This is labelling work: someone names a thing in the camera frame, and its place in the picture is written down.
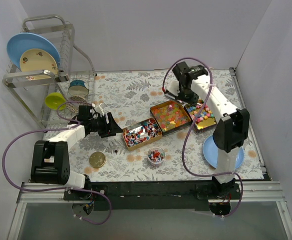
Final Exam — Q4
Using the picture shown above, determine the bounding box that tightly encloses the metal dish rack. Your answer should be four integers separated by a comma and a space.
2, 14, 89, 129

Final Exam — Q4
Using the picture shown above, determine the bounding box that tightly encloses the blue plate in rack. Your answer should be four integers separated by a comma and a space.
6, 32, 60, 69

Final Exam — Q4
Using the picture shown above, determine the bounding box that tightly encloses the patterned round coaster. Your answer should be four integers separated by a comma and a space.
66, 95, 87, 114

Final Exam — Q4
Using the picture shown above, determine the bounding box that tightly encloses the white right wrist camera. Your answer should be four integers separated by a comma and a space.
162, 80, 180, 101

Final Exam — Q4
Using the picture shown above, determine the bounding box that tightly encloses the cream plate in rack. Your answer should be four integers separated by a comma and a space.
19, 48, 58, 75

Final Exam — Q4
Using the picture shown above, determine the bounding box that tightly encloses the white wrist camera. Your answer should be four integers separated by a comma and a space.
162, 80, 180, 101
91, 102, 105, 116

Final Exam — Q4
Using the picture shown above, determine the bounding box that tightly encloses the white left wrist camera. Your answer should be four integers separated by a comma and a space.
91, 102, 105, 116

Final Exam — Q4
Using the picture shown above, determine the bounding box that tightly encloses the blue patterned ceramic bowl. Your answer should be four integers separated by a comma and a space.
66, 79, 89, 100

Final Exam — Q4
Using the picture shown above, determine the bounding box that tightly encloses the tin of gummy candies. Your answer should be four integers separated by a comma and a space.
150, 100, 192, 136

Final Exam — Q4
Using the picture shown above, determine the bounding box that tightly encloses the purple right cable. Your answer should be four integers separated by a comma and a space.
162, 57, 244, 218

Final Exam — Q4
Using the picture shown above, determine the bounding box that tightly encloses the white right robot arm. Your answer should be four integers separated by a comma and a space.
163, 58, 250, 199

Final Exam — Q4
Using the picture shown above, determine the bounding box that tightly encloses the blue plate on table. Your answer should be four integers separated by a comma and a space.
203, 135, 244, 169

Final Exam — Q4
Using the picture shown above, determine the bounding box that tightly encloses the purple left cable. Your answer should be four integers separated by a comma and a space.
2, 101, 113, 226

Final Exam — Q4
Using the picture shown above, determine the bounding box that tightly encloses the round gold tin lid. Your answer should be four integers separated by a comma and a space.
89, 151, 106, 169

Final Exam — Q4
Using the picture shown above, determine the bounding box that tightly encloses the gold tin of lollipops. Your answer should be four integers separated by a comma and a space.
122, 117, 162, 152

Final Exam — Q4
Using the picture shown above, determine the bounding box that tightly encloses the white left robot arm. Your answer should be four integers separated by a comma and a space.
30, 105, 123, 200

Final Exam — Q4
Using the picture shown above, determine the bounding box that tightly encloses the tin of star candies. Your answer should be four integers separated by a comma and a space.
184, 99, 217, 134

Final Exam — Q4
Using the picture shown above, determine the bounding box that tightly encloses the purple cable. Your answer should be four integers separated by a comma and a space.
162, 57, 244, 218
2, 101, 113, 226

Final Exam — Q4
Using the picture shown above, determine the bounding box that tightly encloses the clear glass bowl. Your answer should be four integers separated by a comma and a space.
147, 147, 165, 167

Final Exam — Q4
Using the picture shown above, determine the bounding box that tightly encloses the floral tablecloth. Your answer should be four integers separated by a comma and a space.
33, 69, 265, 183

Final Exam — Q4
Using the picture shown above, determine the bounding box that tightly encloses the green plastic bowl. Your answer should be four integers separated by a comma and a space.
44, 92, 66, 110

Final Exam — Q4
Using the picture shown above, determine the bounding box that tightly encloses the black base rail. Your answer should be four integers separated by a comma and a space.
63, 180, 242, 211

